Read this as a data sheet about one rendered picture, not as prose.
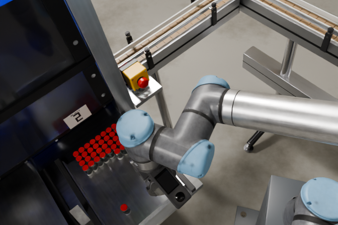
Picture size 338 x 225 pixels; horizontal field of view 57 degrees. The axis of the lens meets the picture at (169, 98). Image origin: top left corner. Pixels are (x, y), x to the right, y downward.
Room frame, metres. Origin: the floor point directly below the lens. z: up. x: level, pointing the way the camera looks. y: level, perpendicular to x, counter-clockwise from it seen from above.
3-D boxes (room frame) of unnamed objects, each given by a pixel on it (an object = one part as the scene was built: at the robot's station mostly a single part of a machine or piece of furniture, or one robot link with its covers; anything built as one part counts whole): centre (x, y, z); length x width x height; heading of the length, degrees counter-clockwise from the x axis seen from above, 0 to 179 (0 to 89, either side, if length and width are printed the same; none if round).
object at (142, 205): (0.45, 0.21, 0.90); 0.34 x 0.26 x 0.04; 28
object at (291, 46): (0.94, -0.61, 0.46); 0.09 x 0.09 x 0.77; 28
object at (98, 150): (0.54, 0.26, 0.90); 0.18 x 0.02 x 0.05; 118
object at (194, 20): (1.03, -0.09, 0.92); 0.69 x 0.15 x 0.16; 118
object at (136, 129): (0.34, 0.08, 1.28); 0.09 x 0.08 x 0.11; 53
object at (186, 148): (0.29, -0.01, 1.28); 0.11 x 0.11 x 0.08; 53
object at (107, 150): (0.52, 0.25, 0.90); 0.18 x 0.02 x 0.05; 117
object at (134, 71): (0.77, 0.10, 1.00); 0.08 x 0.07 x 0.07; 28
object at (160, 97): (0.96, 0.04, 0.46); 0.09 x 0.09 x 0.77; 28
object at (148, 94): (0.81, 0.11, 0.87); 0.14 x 0.13 x 0.02; 28
